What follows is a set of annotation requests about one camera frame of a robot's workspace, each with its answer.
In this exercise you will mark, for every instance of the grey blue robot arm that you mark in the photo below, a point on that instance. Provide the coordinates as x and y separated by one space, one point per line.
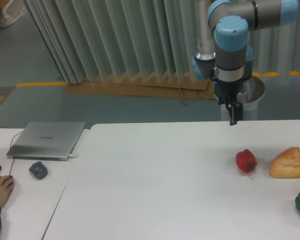
223 54

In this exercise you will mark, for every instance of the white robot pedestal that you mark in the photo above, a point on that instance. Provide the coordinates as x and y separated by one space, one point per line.
253 90

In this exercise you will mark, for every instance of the small black controller device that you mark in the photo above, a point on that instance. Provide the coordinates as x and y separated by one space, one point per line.
39 170

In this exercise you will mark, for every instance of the person's bare hand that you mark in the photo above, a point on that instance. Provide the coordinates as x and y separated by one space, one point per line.
0 188

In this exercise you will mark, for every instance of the pale green pleated curtain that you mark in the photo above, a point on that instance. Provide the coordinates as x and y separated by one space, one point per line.
97 38

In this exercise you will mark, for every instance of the red bell pepper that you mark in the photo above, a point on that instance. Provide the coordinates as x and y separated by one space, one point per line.
246 161

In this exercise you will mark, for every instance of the brown cardboard sheet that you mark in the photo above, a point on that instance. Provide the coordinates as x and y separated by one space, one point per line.
184 88

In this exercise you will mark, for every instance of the silver closed laptop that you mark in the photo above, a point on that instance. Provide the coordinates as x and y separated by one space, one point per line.
47 140

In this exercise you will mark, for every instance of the golden triangular pastry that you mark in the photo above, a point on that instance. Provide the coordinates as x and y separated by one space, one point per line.
286 165

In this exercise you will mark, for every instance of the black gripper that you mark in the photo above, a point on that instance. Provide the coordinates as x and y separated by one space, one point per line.
226 93

